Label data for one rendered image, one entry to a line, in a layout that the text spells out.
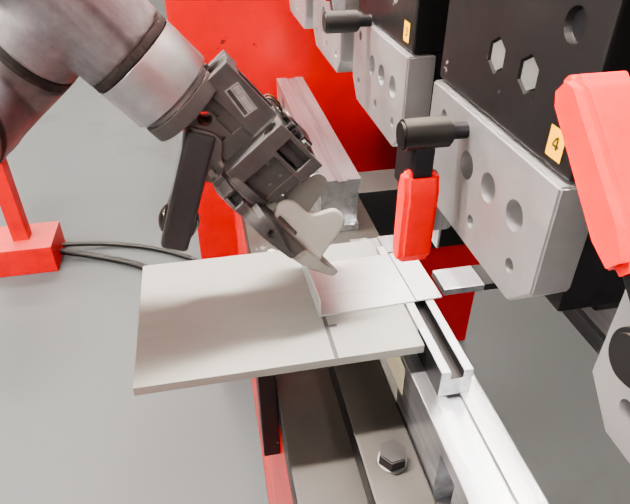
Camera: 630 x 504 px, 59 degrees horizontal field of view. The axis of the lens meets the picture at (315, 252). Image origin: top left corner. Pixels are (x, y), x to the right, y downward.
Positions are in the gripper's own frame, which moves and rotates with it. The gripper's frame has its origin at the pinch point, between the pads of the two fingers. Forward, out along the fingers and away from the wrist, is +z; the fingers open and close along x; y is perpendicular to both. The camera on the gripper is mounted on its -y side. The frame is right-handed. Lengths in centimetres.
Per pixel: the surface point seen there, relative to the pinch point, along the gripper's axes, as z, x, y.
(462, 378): 11.3, -13.7, 4.4
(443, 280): 11.9, -1.8, 7.6
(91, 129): 29, 303, -129
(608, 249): -16.2, -33.6, 16.2
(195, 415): 66, 70, -85
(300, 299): 2.5, -1.4, -4.4
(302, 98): 13, 66, 3
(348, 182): 13.5, 28.9, 3.1
